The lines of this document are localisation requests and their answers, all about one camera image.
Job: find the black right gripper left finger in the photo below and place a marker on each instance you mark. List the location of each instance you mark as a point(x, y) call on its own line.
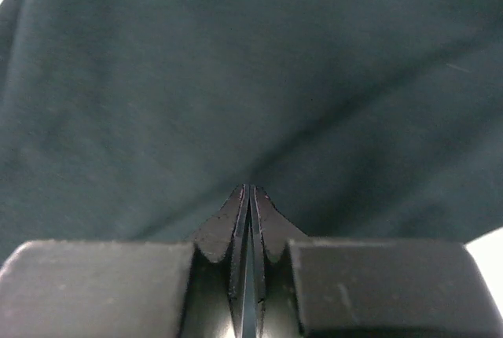
point(192, 288)

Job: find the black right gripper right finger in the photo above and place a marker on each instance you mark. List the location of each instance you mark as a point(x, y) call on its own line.
point(341, 287)

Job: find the black t-shirt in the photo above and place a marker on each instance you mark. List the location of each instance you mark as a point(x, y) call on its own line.
point(135, 119)

